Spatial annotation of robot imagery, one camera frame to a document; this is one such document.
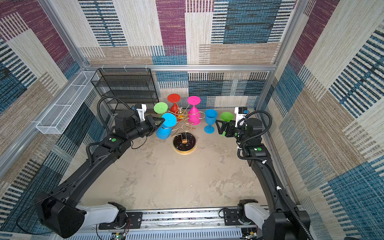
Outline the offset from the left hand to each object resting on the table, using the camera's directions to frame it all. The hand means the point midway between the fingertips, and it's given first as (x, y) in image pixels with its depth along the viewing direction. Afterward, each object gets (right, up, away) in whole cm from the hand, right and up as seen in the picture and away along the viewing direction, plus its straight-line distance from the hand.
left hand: (166, 116), depth 70 cm
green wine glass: (-5, +5, +10) cm, 13 cm away
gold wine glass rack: (+7, -15, +30) cm, 34 cm away
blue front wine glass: (-3, -8, +7) cm, 11 cm away
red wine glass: (+2, +11, +15) cm, 19 cm away
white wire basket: (-51, -2, 0) cm, 51 cm away
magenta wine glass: (+13, +2, +20) cm, 24 cm away
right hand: (+28, -3, +5) cm, 28 cm away
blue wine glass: (+23, 0, +24) cm, 33 cm away
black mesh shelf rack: (-36, +22, +38) cm, 57 cm away
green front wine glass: (+34, +1, +27) cm, 44 cm away
